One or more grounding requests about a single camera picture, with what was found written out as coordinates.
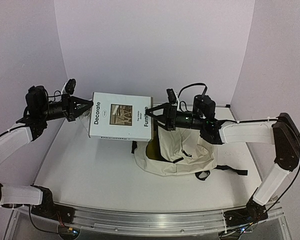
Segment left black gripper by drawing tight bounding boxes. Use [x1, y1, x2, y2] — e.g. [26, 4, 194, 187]
[38, 92, 93, 122]

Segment white Decorate furniture book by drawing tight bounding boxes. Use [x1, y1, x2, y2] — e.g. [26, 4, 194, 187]
[88, 92, 153, 142]

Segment yellow plastic folder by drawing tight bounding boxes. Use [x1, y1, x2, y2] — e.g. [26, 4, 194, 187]
[145, 140, 163, 161]

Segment beige canvas backpack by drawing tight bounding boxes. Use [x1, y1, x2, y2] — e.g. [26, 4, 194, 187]
[131, 127, 248, 181]

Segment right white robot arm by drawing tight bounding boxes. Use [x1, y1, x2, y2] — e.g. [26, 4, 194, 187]
[62, 132, 275, 213]

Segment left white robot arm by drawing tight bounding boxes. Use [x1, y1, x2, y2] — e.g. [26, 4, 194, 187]
[0, 90, 93, 218]

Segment aluminium table edge rail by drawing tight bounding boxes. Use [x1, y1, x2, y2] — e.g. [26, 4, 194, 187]
[73, 101, 232, 108]

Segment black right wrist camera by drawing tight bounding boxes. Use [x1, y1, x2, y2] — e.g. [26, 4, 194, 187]
[166, 82, 216, 122]

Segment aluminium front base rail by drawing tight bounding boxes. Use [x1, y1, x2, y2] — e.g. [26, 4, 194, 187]
[4, 194, 291, 240]

